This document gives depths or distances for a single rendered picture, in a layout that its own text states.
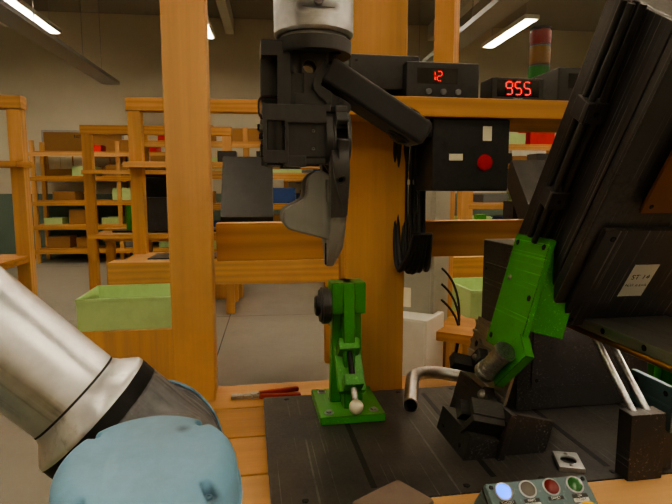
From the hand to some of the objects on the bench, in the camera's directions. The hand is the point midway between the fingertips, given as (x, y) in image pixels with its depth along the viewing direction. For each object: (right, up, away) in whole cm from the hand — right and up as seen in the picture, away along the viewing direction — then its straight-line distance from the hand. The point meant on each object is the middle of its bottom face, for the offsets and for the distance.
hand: (336, 252), depth 53 cm
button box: (+28, -41, +20) cm, 53 cm away
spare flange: (+39, -35, +35) cm, 63 cm away
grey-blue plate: (+53, -35, +38) cm, 74 cm away
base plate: (+42, -35, +52) cm, 75 cm away
